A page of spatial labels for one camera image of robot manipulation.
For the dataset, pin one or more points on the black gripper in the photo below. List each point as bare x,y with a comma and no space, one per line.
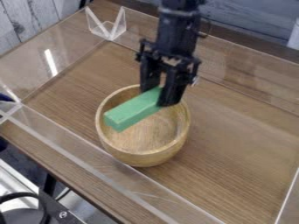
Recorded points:
170,54

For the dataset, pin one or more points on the green rectangular block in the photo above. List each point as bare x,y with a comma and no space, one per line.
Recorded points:
132,110

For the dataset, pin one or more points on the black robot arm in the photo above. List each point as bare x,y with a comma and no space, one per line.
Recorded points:
179,4

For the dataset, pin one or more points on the brown wooden bowl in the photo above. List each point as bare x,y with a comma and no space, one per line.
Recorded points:
150,142

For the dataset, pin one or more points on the clear acrylic tray walls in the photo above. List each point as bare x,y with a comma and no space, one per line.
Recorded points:
234,176

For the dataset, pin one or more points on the blue object at left edge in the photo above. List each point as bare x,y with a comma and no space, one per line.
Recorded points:
5,98

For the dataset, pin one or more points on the black table leg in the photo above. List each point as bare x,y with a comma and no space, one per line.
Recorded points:
50,184

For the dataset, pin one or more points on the grey metal bracket with screw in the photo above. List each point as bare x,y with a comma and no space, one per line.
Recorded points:
62,215

